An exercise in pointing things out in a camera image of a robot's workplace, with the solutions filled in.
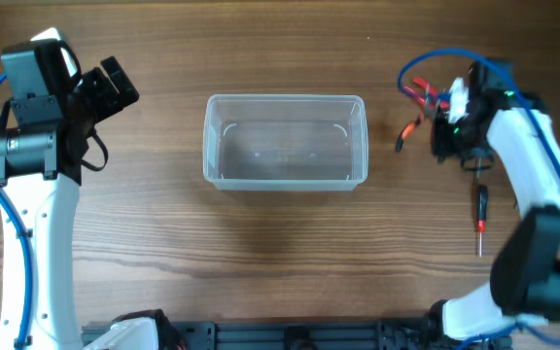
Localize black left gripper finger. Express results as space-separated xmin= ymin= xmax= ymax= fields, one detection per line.
xmin=101 ymin=56 xmax=139 ymax=108
xmin=78 ymin=104 xmax=97 ymax=127

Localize red handled wire cutters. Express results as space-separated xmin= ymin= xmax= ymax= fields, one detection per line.
xmin=402 ymin=77 xmax=450 ymax=110

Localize orange black needle-nose pliers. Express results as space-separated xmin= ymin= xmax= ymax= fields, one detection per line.
xmin=395 ymin=110 xmax=437 ymax=153

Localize clear plastic container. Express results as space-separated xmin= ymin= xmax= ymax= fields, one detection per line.
xmin=203 ymin=94 xmax=369 ymax=192

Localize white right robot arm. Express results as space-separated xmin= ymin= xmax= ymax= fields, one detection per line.
xmin=431 ymin=58 xmax=560 ymax=342

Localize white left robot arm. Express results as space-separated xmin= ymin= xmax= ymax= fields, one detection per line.
xmin=0 ymin=27 xmax=139 ymax=349

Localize black red screwdriver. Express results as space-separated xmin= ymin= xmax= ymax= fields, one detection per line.
xmin=475 ymin=185 xmax=488 ymax=257

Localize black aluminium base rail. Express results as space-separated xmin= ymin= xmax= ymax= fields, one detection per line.
xmin=81 ymin=315 xmax=510 ymax=350

